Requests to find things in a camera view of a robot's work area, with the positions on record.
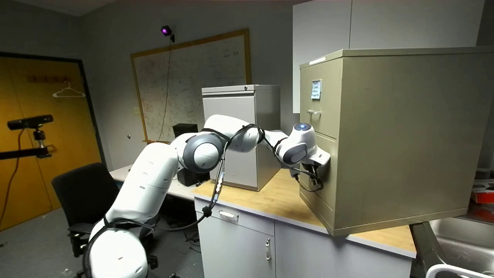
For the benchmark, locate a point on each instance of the gray metal filing cabinet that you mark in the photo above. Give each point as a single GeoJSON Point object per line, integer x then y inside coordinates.
{"type": "Point", "coordinates": [248, 106]}

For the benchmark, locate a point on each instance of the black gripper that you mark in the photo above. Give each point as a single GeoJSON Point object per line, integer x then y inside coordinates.
{"type": "Point", "coordinates": [307, 169]}

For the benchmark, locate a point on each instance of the wood framed whiteboard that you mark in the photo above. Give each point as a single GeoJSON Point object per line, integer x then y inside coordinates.
{"type": "Point", "coordinates": [202, 72]}

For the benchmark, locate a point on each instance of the yellow wooden door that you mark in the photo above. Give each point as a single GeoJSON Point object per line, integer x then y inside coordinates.
{"type": "Point", "coordinates": [47, 171]}

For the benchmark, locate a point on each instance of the white clothes hanger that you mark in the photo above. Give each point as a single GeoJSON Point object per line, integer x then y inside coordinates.
{"type": "Point", "coordinates": [69, 94]}

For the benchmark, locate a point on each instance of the black box on desk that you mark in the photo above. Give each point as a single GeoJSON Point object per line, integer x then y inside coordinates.
{"type": "Point", "coordinates": [194, 179]}

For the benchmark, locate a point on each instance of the purple lit webcam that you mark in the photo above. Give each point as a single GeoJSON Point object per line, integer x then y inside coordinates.
{"type": "Point", "coordinates": [166, 32]}

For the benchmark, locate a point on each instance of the white drawer label card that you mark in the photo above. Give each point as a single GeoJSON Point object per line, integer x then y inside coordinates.
{"type": "Point", "coordinates": [317, 89]}

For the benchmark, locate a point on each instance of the beige filing cabinet body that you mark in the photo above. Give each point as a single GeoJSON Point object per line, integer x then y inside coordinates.
{"type": "Point", "coordinates": [407, 140]}

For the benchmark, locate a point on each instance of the white curved tube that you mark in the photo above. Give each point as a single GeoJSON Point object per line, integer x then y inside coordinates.
{"type": "Point", "coordinates": [453, 270]}

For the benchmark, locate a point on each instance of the beige labeled cabinet drawer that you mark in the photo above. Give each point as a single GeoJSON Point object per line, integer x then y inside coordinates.
{"type": "Point", "coordinates": [330, 111]}

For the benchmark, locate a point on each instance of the gray base cabinet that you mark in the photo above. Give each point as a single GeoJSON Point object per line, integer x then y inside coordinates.
{"type": "Point", "coordinates": [242, 248]}

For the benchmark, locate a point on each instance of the black office chair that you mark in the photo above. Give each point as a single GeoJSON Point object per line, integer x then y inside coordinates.
{"type": "Point", "coordinates": [83, 195]}

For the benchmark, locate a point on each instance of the red container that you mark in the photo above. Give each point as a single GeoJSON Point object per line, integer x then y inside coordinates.
{"type": "Point", "coordinates": [484, 197]}

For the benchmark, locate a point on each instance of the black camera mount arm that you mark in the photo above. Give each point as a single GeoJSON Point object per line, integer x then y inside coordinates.
{"type": "Point", "coordinates": [24, 154]}

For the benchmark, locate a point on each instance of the black stereo camera bar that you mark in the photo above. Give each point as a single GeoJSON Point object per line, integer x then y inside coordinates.
{"type": "Point", "coordinates": [30, 123]}

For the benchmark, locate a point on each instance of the steel sink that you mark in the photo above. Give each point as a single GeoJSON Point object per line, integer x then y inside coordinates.
{"type": "Point", "coordinates": [464, 242]}

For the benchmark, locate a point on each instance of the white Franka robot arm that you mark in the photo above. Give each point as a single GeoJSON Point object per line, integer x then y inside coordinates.
{"type": "Point", "coordinates": [149, 180]}

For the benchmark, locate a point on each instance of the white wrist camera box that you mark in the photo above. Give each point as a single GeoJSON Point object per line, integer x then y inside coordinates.
{"type": "Point", "coordinates": [320, 157]}

